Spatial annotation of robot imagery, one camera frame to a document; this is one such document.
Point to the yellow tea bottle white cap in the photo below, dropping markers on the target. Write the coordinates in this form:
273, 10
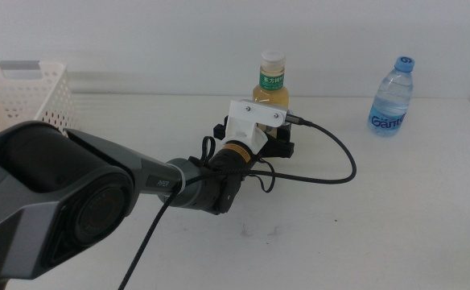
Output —
271, 78

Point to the clear water bottle blue cap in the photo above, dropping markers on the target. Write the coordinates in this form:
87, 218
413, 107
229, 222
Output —
391, 100

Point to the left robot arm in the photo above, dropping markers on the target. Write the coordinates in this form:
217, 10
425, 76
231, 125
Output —
38, 181

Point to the white perforated plastic basket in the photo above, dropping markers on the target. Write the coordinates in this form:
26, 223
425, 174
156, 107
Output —
17, 92

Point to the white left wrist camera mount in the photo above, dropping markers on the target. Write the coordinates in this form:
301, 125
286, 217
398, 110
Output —
243, 121

